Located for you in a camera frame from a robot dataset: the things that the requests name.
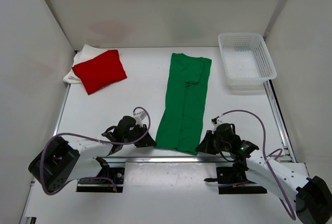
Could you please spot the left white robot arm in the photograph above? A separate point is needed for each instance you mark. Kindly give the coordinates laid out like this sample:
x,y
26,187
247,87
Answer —
x,y
68,156

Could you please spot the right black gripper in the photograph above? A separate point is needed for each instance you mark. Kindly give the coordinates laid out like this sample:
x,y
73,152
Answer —
x,y
206,146

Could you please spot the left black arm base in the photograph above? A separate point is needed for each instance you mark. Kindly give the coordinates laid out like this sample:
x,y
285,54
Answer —
x,y
109,179

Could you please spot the aluminium table rail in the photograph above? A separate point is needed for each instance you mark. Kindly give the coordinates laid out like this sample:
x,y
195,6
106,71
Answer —
x,y
165,159

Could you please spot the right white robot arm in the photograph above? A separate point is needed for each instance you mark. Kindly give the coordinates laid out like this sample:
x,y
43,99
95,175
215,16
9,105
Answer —
x,y
309,198

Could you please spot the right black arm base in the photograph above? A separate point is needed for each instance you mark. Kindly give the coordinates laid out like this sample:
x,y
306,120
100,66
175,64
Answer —
x,y
230,180

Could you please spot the green t shirt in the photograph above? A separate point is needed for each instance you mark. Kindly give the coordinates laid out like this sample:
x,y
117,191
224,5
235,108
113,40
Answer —
x,y
181,124

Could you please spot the white plastic basket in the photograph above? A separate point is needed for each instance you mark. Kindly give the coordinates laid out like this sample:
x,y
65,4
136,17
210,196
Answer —
x,y
246,59

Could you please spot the red t shirt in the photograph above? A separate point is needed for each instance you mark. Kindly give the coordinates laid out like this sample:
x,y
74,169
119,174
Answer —
x,y
101,71

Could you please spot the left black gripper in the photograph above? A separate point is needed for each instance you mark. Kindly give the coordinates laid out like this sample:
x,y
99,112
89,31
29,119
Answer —
x,y
146,141

